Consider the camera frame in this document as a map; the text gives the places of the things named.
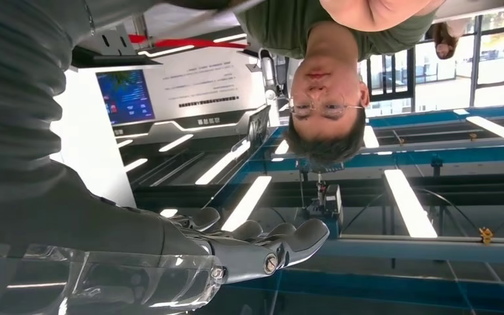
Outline person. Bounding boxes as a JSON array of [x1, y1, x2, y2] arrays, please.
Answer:
[[428, 20, 461, 61], [234, 0, 448, 165]]

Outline blue display screen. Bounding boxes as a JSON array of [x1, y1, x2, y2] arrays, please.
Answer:
[[96, 69, 156, 127]]

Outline black overhead device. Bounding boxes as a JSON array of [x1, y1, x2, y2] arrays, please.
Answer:
[[297, 159, 345, 221]]

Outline red barrier belt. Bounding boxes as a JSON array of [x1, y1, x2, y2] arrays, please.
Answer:
[[128, 33, 249, 50]]

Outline person's eyeglasses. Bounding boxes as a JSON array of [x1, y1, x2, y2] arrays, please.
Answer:
[[287, 92, 365, 119]]

